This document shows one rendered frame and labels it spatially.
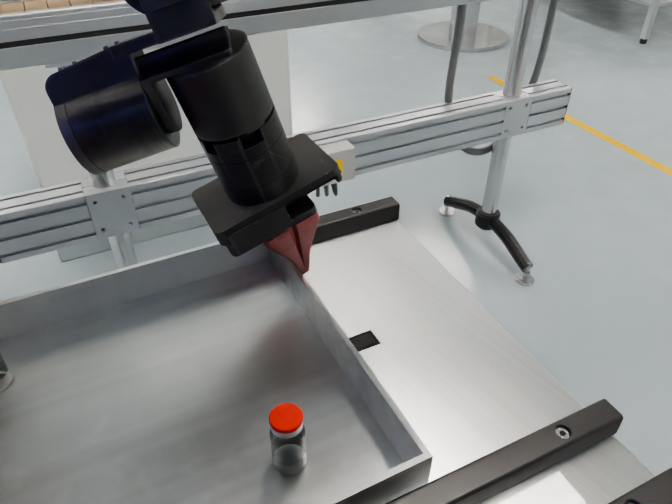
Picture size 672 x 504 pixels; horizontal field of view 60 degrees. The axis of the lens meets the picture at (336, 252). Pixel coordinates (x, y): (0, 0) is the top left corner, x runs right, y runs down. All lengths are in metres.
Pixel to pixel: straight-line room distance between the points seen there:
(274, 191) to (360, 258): 0.16
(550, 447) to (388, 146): 1.25
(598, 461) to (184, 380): 0.29
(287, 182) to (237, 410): 0.16
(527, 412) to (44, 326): 0.38
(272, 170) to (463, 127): 1.33
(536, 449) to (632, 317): 1.58
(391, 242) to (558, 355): 1.23
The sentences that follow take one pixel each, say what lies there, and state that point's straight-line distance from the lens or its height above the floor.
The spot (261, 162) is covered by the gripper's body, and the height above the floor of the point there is 1.03.
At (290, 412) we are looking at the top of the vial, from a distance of 0.36.
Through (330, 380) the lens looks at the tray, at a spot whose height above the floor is 0.88.
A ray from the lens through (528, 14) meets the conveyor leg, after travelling 1.73.
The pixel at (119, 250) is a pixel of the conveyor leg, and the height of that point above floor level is 0.38.
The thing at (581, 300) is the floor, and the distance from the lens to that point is 1.96.
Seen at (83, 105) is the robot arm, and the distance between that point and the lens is 0.39.
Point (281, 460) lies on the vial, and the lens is 0.38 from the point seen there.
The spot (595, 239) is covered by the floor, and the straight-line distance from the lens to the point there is 2.25.
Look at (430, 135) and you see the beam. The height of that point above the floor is 0.50.
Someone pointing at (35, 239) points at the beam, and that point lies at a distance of 1.41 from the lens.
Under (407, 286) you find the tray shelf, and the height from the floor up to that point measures 0.88.
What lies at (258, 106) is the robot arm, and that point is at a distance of 0.38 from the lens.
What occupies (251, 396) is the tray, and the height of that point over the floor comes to 0.88.
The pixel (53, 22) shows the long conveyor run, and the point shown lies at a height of 0.91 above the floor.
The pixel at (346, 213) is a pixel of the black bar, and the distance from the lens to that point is 0.57.
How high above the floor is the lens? 1.21
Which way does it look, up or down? 38 degrees down
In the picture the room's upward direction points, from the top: straight up
